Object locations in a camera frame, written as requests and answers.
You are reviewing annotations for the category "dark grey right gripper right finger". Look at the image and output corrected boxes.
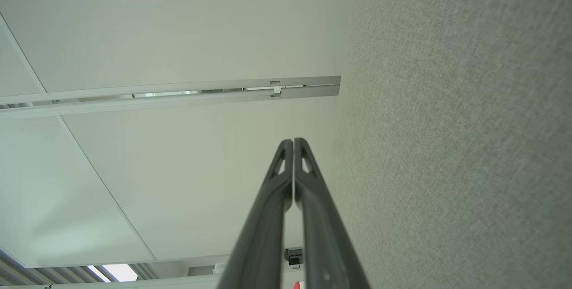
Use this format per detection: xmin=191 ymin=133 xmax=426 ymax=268
xmin=294 ymin=138 xmax=370 ymax=289

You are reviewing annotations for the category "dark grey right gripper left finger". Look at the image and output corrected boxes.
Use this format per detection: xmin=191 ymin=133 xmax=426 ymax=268
xmin=218 ymin=139 xmax=294 ymax=289

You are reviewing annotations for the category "bright ceiling light panel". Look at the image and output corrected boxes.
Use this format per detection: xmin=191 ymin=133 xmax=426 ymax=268
xmin=87 ymin=263 xmax=139 ymax=283

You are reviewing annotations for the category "white ceiling track rail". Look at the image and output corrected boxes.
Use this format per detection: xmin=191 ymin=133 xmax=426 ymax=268
xmin=0 ymin=75 xmax=341 ymax=119

